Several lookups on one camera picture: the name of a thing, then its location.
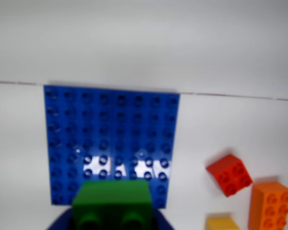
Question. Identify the yellow 2x2 block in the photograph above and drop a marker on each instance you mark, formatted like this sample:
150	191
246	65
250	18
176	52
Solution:
222	222

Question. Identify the green 2x2 block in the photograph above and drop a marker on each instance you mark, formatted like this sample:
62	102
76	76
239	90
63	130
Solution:
111	196

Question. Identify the red 2x2 block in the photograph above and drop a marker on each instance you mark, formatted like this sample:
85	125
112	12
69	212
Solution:
229	175

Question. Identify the blue 8x8 base plate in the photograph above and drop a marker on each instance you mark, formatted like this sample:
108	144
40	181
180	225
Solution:
110	129

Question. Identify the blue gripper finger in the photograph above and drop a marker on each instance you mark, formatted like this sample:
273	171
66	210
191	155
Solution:
62	222
162	221

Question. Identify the orange 2x4 block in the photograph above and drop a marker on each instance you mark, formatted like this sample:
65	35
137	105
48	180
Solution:
270	206

